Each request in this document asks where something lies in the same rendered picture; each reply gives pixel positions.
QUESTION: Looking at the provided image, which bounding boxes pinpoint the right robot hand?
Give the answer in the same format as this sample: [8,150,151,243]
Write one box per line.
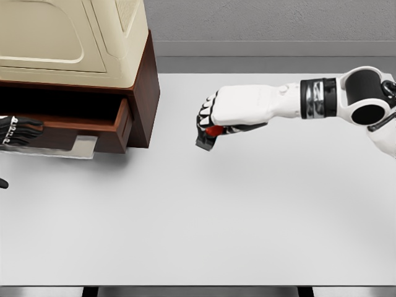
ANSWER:
[195,84,278,146]

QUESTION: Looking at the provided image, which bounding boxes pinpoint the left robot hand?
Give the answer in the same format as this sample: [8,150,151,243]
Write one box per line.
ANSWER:
[0,115,45,191]

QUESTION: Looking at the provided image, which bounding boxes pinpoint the grey switch with red button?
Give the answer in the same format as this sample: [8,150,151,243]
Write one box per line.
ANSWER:
[195,124,225,153]

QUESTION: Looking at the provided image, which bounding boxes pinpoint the brown wooden drawer silver handle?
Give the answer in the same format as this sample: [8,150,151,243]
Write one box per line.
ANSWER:
[0,98,134,160]

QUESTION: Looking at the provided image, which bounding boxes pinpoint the brown wooden cabinet cream top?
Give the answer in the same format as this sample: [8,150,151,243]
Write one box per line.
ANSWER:
[0,0,161,150]

